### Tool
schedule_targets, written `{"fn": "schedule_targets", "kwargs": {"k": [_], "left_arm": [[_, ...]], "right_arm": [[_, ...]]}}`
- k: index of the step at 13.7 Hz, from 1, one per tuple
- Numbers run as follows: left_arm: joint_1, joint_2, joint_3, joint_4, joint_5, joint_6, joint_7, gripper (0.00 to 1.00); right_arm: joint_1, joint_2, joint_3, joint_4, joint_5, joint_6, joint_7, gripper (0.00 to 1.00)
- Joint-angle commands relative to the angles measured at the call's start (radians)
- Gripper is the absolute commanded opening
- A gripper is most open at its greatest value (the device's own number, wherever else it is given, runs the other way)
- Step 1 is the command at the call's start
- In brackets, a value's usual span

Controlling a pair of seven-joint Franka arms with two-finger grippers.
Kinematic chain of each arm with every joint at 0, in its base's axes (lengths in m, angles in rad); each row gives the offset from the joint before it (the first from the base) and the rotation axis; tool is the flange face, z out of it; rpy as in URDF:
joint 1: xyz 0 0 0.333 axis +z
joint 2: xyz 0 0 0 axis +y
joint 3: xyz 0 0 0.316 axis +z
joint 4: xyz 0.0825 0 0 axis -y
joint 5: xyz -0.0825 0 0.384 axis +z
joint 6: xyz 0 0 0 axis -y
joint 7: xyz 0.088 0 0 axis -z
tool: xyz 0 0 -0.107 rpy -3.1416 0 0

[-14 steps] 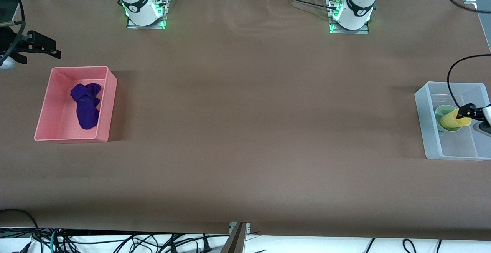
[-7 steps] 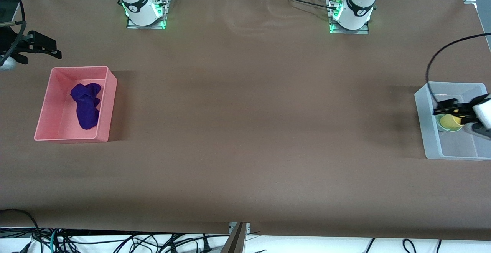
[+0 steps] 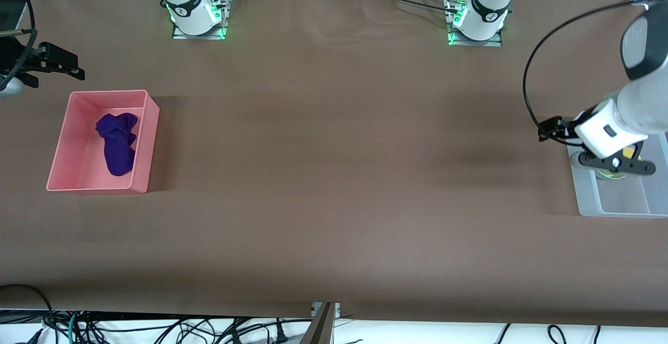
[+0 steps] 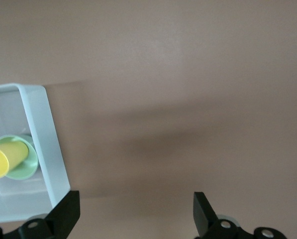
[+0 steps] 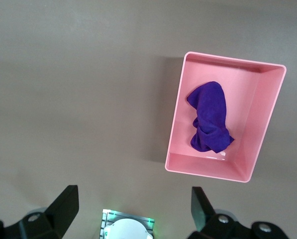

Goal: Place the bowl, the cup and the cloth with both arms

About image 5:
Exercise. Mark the pink plastic bin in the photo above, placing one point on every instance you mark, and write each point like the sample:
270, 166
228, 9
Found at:
252, 119

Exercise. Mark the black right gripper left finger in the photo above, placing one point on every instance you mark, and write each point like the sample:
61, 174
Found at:
61, 214

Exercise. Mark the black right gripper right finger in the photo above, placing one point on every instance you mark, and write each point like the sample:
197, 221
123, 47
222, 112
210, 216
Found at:
203, 211

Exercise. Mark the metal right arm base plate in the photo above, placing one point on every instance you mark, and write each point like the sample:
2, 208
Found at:
108, 219

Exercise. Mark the purple cloth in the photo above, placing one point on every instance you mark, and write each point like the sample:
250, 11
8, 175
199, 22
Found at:
210, 117

